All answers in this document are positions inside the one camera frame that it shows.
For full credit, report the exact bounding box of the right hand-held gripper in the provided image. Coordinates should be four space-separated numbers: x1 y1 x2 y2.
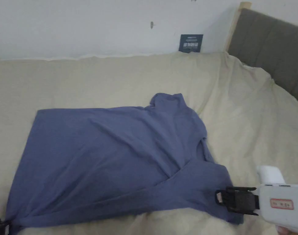
214 165 298 235

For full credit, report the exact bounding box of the blue shirt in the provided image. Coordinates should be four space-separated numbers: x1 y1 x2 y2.
5 92 245 235

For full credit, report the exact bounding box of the person's right hand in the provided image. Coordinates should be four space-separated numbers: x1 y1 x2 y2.
277 225 297 235

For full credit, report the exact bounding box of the dark card with white print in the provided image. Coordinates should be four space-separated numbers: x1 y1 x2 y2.
178 34 204 53

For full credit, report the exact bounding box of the bed with beige sheet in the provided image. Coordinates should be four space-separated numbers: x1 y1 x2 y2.
0 50 298 235

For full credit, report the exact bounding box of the grey padded headboard, wooden frame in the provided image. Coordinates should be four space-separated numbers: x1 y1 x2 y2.
225 1 298 106

